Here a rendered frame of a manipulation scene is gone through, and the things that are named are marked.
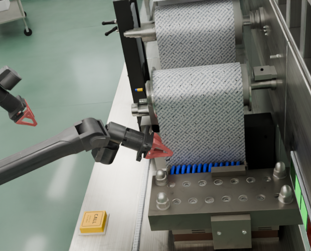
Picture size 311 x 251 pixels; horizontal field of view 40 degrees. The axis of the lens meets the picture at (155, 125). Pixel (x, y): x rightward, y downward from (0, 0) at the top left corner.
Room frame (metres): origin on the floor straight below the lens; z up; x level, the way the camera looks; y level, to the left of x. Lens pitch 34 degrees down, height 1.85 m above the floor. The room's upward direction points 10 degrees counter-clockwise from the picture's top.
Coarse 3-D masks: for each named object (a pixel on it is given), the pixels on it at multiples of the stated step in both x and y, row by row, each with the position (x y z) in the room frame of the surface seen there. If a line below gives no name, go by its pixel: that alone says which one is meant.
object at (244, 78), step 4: (240, 64) 1.03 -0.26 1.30; (244, 64) 1.03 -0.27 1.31; (244, 68) 1.00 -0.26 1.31; (244, 72) 0.99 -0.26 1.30; (244, 76) 0.98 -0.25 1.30; (244, 80) 0.97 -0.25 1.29; (244, 84) 0.97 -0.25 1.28; (244, 88) 0.96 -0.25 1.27; (248, 88) 0.96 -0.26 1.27; (244, 92) 0.96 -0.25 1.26; (248, 92) 0.96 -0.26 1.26; (244, 96) 0.96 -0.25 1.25; (248, 96) 0.96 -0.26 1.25; (244, 100) 0.96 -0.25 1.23; (248, 100) 0.96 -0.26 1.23; (244, 104) 0.97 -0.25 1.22; (248, 104) 0.97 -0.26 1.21
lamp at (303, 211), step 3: (303, 201) 0.60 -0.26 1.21; (303, 204) 0.60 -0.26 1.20; (303, 207) 0.60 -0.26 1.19; (303, 210) 0.59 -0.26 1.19; (306, 210) 0.57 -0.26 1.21; (303, 213) 0.59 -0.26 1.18; (306, 213) 0.57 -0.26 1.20; (303, 216) 0.59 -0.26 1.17; (306, 216) 0.57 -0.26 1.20; (303, 219) 0.59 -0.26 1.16; (306, 219) 0.57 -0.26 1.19; (306, 222) 0.57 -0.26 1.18; (306, 225) 0.56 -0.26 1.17
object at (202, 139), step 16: (240, 112) 0.96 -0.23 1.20; (160, 128) 1.00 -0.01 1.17; (176, 128) 0.99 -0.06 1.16; (192, 128) 0.98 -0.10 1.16; (208, 128) 0.97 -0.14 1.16; (224, 128) 0.96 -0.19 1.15; (240, 128) 0.96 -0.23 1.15; (176, 144) 0.99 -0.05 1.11; (192, 144) 0.98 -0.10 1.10; (208, 144) 0.97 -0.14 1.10; (224, 144) 0.97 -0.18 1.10; (240, 144) 0.96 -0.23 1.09; (176, 160) 0.99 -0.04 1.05; (192, 160) 0.98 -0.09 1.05; (208, 160) 0.97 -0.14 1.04; (224, 160) 0.97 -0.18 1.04; (240, 160) 0.96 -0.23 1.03
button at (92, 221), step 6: (84, 216) 0.96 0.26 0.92; (90, 216) 0.95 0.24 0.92; (96, 216) 0.95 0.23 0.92; (102, 216) 0.94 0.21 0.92; (84, 222) 0.93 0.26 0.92; (90, 222) 0.93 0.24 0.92; (96, 222) 0.92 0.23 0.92; (102, 222) 0.92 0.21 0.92; (84, 228) 0.91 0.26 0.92; (90, 228) 0.91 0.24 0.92; (96, 228) 0.90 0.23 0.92; (102, 228) 0.90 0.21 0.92
